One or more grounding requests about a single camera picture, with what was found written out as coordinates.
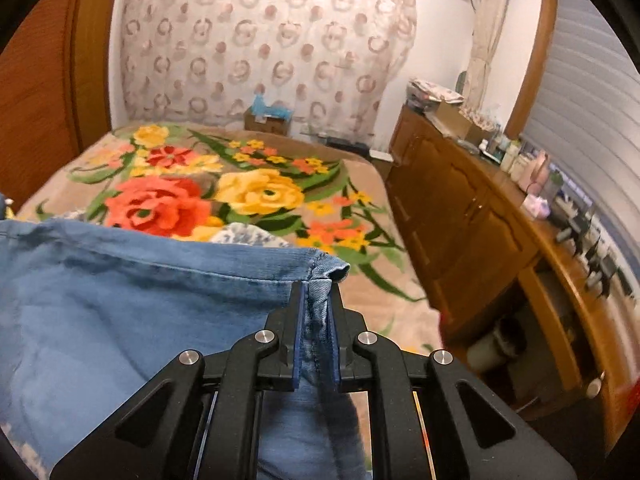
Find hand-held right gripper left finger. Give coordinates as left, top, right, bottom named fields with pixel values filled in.
left=50, top=280, right=307, bottom=480

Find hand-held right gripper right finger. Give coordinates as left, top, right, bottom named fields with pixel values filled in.
left=326, top=284, right=577, bottom=480

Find blue denim pants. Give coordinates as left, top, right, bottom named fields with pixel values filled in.
left=0, top=219, right=373, bottom=480

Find floral blanket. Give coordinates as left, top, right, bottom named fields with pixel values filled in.
left=15, top=124, right=446, bottom=361

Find white bin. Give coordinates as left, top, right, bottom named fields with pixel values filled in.
left=467, top=327, right=526, bottom=373

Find wooden cabinet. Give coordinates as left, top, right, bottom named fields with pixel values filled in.
left=385, top=105, right=640, bottom=456

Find dark low table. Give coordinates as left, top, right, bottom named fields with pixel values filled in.
left=300, top=127, right=373, bottom=156

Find small cardboard box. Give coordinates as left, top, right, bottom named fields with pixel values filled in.
left=244, top=109, right=292, bottom=137

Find blue bag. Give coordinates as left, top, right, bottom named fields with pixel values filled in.
left=251, top=94, right=293, bottom=120

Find open cardboard box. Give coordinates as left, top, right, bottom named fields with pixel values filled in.
left=434, top=101, right=493, bottom=144

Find row of bottles and jars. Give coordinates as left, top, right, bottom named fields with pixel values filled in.
left=479, top=125, right=640, bottom=311

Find stack of folded cloths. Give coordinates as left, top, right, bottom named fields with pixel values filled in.
left=406, top=77, right=464, bottom=111

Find circle patterned curtain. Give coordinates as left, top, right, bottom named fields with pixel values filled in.
left=117, top=0, right=418, bottom=136

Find beige curtain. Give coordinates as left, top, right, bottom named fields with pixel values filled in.
left=462, top=0, right=511, bottom=116

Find grey window shutter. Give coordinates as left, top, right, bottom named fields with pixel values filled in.
left=520, top=0, right=640, bottom=211

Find wooden window frame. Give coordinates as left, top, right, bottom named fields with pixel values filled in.
left=505, top=0, right=559, bottom=138

